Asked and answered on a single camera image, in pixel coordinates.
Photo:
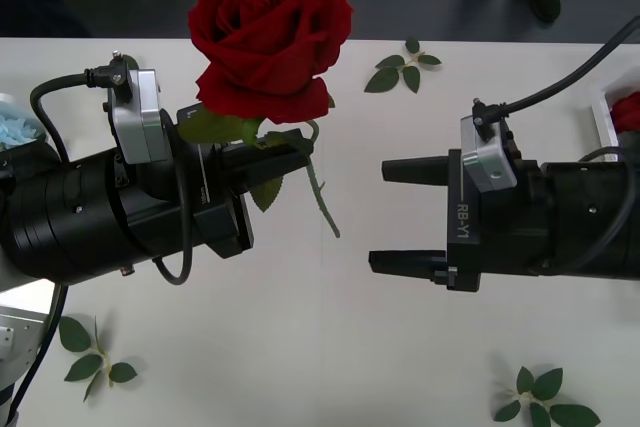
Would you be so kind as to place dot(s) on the loose green leaf twig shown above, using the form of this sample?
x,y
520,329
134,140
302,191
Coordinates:
x,y
545,387
75,334
385,78

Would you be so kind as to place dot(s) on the shallow white box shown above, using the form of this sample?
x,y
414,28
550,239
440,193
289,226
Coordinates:
x,y
602,112

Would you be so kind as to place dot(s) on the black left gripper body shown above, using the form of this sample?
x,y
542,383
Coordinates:
x,y
220,217

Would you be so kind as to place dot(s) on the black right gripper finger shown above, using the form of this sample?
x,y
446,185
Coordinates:
x,y
415,170
405,263

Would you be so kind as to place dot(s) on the large red rose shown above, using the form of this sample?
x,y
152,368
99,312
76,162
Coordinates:
x,y
270,32

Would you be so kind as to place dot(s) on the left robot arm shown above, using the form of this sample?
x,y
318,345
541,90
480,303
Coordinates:
x,y
60,217

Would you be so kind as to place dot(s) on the red rose with green stem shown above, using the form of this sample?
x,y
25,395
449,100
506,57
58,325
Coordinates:
x,y
627,114

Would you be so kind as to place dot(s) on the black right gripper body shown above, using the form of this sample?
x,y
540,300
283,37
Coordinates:
x,y
465,247

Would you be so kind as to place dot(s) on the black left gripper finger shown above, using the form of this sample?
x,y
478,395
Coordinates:
x,y
250,151
265,169

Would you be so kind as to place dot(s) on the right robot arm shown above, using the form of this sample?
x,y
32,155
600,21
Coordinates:
x,y
590,227

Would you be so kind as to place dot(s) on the pale blue flower with stem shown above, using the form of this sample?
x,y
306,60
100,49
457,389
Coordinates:
x,y
20,127

